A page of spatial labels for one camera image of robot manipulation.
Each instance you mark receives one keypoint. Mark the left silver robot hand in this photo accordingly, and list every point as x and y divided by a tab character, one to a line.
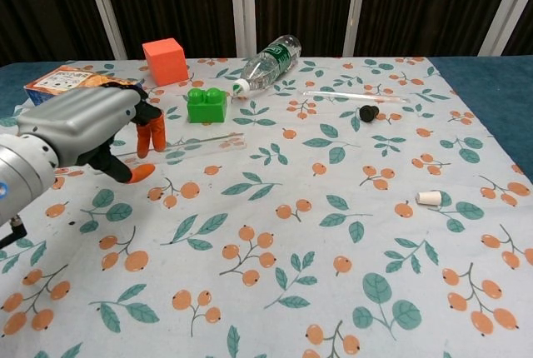
83	120

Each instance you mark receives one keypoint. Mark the clear glass test tube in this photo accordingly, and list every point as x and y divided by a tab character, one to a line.
208	144

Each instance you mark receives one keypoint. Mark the white rubber stopper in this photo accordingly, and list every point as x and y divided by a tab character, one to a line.
424	198

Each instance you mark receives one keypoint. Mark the black rubber stopper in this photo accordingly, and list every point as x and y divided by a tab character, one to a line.
367	113

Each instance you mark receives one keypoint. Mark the blue snack box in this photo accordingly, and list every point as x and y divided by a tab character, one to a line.
62	79

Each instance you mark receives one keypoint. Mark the orange foam cube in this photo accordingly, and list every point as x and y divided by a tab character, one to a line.
166	62

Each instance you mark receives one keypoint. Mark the green toy building block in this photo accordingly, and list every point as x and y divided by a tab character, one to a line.
207	110

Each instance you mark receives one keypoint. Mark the dark pleated curtain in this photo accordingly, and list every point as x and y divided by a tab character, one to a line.
187	0

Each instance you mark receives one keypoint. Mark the clear plastic water bottle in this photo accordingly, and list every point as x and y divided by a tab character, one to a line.
270	64

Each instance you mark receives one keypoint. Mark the floral print tablecloth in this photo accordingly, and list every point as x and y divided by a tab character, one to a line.
291	250

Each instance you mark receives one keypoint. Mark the thin glass pipette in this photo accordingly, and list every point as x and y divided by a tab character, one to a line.
354	95

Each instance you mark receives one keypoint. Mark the white frame post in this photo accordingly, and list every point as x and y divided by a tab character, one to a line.
506	8
355	8
243	8
104	8

